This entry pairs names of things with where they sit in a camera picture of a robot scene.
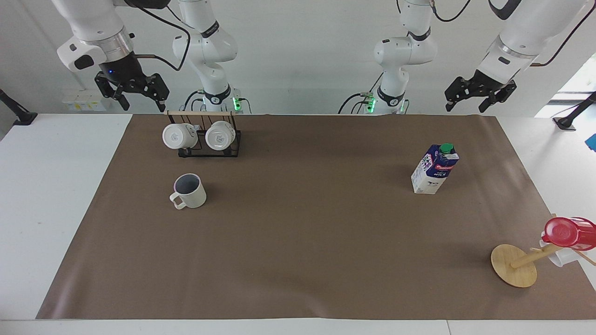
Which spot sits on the wooden mug tree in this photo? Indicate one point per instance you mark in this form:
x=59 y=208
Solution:
x=512 y=265

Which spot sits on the white cup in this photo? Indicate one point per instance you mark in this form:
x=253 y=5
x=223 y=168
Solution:
x=561 y=258

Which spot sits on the blue and white milk carton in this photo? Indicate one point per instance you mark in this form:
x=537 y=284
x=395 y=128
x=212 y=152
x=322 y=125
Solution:
x=430 y=174

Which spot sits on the red cup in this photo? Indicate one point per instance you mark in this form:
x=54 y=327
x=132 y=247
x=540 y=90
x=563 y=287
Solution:
x=565 y=232

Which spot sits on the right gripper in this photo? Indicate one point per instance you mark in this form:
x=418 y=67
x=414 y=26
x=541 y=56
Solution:
x=123 y=69

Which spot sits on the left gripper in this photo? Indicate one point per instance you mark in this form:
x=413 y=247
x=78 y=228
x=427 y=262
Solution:
x=496 y=83

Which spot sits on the white wall socket strip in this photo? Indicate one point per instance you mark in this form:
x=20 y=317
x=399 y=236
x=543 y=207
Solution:
x=84 y=103

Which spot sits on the white mug with grey inside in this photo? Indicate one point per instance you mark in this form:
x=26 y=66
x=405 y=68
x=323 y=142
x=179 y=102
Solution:
x=193 y=197

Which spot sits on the black stand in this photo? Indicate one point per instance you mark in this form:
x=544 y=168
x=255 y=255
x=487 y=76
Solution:
x=21 y=116
x=570 y=118

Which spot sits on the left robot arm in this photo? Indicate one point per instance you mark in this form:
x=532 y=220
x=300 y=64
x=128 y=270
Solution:
x=405 y=49

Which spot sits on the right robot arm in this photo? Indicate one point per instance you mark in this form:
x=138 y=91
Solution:
x=209 y=46

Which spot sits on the blue object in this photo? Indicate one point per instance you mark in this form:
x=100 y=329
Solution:
x=592 y=142

